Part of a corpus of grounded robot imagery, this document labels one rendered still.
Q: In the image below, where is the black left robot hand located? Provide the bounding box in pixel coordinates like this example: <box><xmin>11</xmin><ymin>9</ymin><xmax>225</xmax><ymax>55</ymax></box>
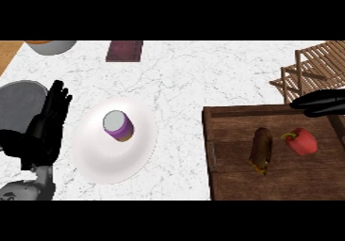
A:
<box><xmin>0</xmin><ymin>79</ymin><xmax>74</xmax><ymax>171</ymax></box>

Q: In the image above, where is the purple can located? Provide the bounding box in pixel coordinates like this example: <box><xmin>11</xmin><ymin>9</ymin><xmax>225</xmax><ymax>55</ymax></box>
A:
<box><xmin>102</xmin><ymin>109</ymin><xmax>136</xmax><ymax>143</ymax></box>

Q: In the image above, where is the light wooden board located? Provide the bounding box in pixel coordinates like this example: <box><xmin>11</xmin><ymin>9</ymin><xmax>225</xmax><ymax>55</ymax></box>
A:
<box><xmin>0</xmin><ymin>40</ymin><xmax>25</xmax><ymax>85</ymax></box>

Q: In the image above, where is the white oval plate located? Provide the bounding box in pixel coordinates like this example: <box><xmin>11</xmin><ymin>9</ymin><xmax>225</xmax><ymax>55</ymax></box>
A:
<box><xmin>69</xmin><ymin>96</ymin><xmax>158</xmax><ymax>185</ymax></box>

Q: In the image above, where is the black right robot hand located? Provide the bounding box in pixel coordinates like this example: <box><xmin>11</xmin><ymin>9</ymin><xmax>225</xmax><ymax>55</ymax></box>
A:
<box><xmin>287</xmin><ymin>88</ymin><xmax>345</xmax><ymax>119</ymax></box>

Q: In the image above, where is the dark wooden tray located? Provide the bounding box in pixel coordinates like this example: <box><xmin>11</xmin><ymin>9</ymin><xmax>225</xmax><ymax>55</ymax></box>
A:
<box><xmin>199</xmin><ymin>104</ymin><xmax>345</xmax><ymax>201</ymax></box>

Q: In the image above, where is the red bell pepper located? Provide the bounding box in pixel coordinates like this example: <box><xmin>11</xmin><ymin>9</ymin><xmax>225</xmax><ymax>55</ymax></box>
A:
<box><xmin>279</xmin><ymin>127</ymin><xmax>318</xmax><ymax>156</ymax></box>

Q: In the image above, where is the grey round plate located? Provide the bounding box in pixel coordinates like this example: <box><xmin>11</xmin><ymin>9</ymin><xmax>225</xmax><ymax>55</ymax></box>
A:
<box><xmin>0</xmin><ymin>79</ymin><xmax>50</xmax><ymax>153</ymax></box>

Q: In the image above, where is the wooden tiered shelf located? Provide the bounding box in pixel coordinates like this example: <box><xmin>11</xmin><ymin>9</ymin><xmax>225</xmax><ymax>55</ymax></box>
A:
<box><xmin>268</xmin><ymin>40</ymin><xmax>345</xmax><ymax>104</ymax></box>

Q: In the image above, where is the dark red box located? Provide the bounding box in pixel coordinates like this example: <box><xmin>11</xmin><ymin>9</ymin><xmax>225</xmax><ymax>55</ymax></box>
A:
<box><xmin>103</xmin><ymin>40</ymin><xmax>145</xmax><ymax>63</ymax></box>

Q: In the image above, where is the grey bowl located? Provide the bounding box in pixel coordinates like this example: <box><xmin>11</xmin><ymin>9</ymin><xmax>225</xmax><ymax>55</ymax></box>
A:
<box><xmin>23</xmin><ymin>40</ymin><xmax>78</xmax><ymax>56</ymax></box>

